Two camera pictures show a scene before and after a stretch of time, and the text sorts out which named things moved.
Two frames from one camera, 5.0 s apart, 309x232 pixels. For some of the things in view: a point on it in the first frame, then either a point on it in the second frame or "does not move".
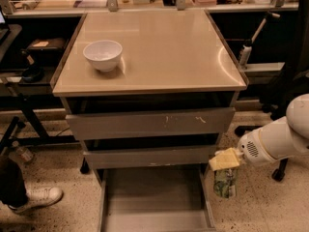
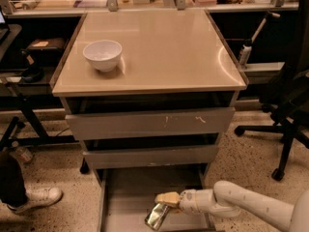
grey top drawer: x=150 y=124 does not move
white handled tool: x=247 y=48 does not move
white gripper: x=253 y=148 to x=189 y=200
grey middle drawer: x=162 y=156 does not move
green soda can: x=225 y=182 to x=155 y=215
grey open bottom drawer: x=173 y=199 does not move
